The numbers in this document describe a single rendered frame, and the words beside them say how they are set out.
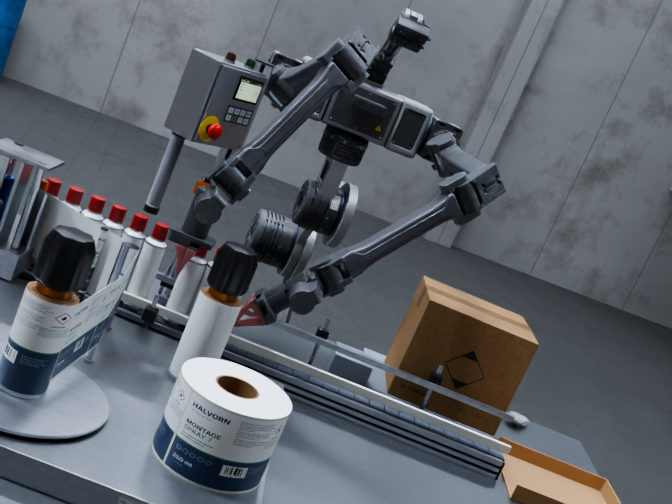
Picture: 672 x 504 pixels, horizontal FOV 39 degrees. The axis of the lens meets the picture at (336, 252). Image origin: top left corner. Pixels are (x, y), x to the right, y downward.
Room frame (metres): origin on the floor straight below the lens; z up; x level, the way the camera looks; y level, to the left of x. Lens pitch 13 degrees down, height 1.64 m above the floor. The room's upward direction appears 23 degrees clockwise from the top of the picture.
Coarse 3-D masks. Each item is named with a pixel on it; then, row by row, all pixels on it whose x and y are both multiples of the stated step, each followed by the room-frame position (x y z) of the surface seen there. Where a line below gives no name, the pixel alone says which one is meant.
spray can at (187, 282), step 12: (204, 252) 2.05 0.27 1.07; (192, 264) 2.04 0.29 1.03; (204, 264) 2.05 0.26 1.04; (180, 276) 2.04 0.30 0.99; (192, 276) 2.04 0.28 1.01; (180, 288) 2.04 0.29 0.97; (192, 288) 2.05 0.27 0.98; (168, 300) 2.05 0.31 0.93; (180, 300) 2.04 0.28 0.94; (180, 312) 2.04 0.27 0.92; (180, 324) 2.05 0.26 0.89
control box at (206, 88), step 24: (192, 72) 2.09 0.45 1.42; (216, 72) 2.05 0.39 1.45; (240, 72) 2.10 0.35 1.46; (192, 96) 2.07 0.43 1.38; (216, 96) 2.07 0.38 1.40; (168, 120) 2.09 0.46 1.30; (192, 120) 2.06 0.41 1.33; (216, 120) 2.09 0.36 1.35; (216, 144) 2.12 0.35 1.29; (240, 144) 2.18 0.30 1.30
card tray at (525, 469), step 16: (512, 448) 2.26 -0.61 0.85; (528, 448) 2.26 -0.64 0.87; (512, 464) 2.21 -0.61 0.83; (528, 464) 2.25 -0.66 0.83; (544, 464) 2.27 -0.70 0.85; (560, 464) 2.27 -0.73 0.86; (512, 480) 2.11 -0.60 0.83; (528, 480) 2.15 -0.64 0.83; (544, 480) 2.19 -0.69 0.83; (560, 480) 2.24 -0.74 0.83; (576, 480) 2.27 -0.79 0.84; (592, 480) 2.28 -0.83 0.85; (512, 496) 2.00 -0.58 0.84; (528, 496) 2.00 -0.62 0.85; (544, 496) 2.01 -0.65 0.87; (560, 496) 2.13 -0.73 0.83; (576, 496) 2.18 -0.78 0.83; (592, 496) 2.22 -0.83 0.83; (608, 496) 2.23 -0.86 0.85
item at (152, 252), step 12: (156, 228) 2.04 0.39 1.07; (168, 228) 2.05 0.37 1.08; (156, 240) 2.04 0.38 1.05; (144, 252) 2.04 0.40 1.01; (156, 252) 2.04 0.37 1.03; (144, 264) 2.03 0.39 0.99; (156, 264) 2.04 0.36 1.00; (132, 276) 2.04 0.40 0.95; (144, 276) 2.03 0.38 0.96; (132, 288) 2.03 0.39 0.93; (144, 288) 2.04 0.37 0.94
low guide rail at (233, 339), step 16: (144, 304) 2.02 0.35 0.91; (176, 320) 2.03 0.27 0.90; (256, 352) 2.04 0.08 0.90; (272, 352) 2.04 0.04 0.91; (304, 368) 2.05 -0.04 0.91; (336, 384) 2.06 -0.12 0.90; (352, 384) 2.06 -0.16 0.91; (384, 400) 2.06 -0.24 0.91; (416, 416) 2.07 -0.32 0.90; (432, 416) 2.07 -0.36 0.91; (464, 432) 2.08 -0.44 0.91; (496, 448) 2.08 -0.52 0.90
